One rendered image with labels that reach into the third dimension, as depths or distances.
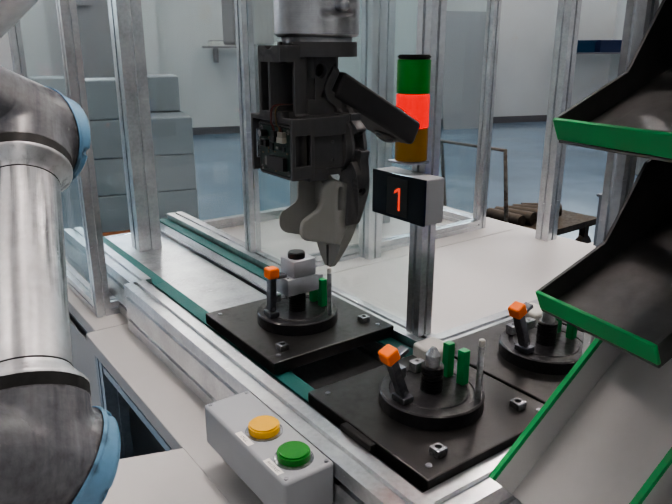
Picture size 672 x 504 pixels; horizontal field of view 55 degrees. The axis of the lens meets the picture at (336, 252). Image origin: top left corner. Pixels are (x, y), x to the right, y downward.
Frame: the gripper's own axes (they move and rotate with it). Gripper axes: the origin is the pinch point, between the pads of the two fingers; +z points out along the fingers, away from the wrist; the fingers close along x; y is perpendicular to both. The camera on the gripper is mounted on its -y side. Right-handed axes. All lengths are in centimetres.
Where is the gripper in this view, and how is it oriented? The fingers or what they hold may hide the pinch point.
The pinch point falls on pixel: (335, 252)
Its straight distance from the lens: 64.8
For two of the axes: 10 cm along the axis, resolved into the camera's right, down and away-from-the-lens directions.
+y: -8.1, 1.8, -5.6
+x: 5.9, 2.5, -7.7
